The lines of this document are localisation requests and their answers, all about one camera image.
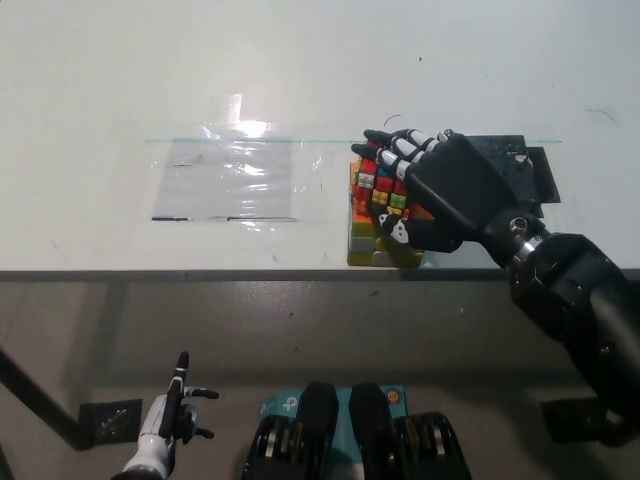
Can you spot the black table leg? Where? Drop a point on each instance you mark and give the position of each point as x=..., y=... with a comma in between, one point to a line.
x=35, y=395

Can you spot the black right hand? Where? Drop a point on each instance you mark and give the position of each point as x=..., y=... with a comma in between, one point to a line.
x=450, y=185

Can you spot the white and black left hand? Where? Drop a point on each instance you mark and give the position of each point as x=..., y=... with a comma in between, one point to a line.
x=152, y=435

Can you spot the small studded multicolour puzzle cube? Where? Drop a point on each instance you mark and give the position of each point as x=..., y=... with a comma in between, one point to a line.
x=367, y=177

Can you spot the black tape patch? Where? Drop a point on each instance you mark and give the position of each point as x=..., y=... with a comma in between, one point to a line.
x=505, y=150

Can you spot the clear plastic sheet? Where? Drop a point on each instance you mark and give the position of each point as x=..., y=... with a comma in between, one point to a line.
x=222, y=182

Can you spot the large orange red puzzle cube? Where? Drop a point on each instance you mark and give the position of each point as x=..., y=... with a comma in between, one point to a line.
x=362, y=242

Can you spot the teal router box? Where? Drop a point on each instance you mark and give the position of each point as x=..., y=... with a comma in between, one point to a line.
x=344, y=425

